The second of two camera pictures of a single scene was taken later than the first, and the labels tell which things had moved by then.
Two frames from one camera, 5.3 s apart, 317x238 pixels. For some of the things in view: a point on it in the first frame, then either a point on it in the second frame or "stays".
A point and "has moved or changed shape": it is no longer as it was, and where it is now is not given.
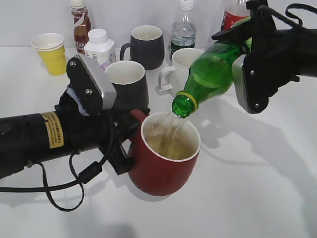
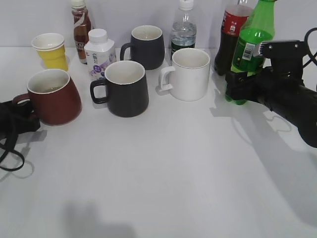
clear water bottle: (183, 31) stays
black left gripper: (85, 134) -> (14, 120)
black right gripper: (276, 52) -> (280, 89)
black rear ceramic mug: (147, 46) stays
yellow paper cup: (50, 46) stays
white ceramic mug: (175, 79) stays
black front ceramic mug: (130, 81) stays
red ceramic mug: (165, 146) -> (54, 97)
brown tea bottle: (81, 25) stays
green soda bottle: (211, 72) has moved or changed shape
